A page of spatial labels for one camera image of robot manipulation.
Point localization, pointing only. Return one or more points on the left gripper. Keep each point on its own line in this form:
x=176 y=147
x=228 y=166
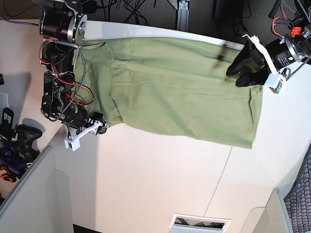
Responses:
x=252 y=67

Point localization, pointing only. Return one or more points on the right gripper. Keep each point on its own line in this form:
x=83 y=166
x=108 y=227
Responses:
x=79 y=119

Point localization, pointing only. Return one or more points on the green t-shirt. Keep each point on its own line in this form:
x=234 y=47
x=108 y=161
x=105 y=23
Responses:
x=170 y=86

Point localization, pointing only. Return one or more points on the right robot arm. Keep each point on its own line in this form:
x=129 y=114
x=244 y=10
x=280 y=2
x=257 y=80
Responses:
x=63 y=26

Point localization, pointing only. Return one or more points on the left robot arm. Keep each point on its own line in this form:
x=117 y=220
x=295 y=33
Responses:
x=281 y=26

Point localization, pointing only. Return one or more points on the black game controller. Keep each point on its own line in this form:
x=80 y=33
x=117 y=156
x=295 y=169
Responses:
x=26 y=135

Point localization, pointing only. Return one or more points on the black remote control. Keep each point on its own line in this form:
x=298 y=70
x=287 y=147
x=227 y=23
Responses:
x=7 y=118

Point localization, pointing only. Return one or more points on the grey partition panel left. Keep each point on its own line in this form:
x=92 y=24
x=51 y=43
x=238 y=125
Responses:
x=40 y=202

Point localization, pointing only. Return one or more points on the blue orange tools pile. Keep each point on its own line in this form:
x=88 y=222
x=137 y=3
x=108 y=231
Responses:
x=13 y=165

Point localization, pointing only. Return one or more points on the mesh office chair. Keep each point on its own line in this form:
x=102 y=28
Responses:
x=298 y=200

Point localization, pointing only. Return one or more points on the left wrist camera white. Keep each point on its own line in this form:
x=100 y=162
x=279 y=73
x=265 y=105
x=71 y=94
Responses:
x=277 y=83

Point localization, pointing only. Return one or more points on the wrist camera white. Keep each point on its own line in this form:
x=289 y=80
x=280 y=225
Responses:
x=277 y=83
x=73 y=143

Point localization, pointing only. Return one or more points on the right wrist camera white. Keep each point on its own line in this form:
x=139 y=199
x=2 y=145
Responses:
x=73 y=143

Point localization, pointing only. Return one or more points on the aluminium table leg post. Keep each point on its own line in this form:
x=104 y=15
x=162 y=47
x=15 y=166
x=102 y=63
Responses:
x=182 y=15

